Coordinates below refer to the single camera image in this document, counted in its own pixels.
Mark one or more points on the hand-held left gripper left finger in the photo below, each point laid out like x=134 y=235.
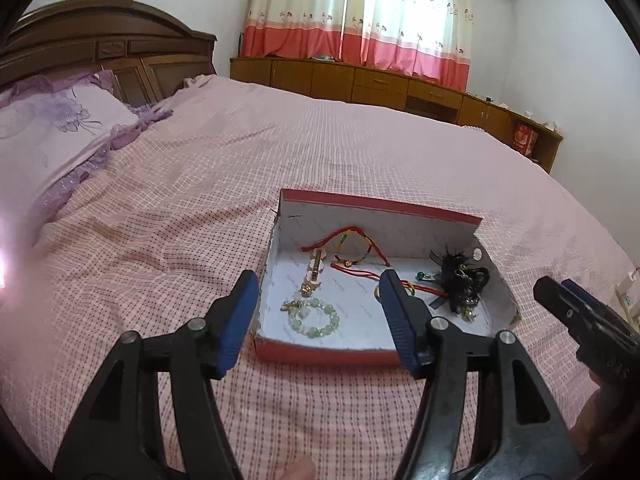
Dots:
x=240 y=320

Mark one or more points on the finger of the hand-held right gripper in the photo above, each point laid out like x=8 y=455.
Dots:
x=560 y=305
x=607 y=317

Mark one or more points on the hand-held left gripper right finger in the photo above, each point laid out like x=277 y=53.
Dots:
x=400 y=320

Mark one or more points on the red and white cardboard box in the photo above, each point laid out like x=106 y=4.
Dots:
x=360 y=330

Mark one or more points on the black feather hair accessory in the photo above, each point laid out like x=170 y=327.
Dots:
x=457 y=285

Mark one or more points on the pink and gold hairpin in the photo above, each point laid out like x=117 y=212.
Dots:
x=318 y=262

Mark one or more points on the person's right hand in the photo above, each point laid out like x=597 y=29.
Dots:
x=590 y=420

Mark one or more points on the person's left hand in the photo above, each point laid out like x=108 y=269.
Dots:
x=300 y=472

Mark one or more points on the white power strip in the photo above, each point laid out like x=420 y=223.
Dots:
x=631 y=302

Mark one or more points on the pink checked bed cover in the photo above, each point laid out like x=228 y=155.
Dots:
x=250 y=170

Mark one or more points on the red paper bag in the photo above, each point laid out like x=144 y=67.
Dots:
x=526 y=140

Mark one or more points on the white tissue box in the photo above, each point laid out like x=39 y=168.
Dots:
x=550 y=127

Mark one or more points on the long wooden cabinet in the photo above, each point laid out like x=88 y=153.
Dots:
x=380 y=85

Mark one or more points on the purple floral pillow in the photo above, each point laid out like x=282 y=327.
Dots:
x=50 y=125

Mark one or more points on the teal object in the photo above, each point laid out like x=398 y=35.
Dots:
x=322 y=57

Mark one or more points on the brown wooden headboard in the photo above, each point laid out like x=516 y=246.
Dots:
x=100 y=50

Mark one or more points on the cream and red curtain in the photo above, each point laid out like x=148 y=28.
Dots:
x=350 y=15

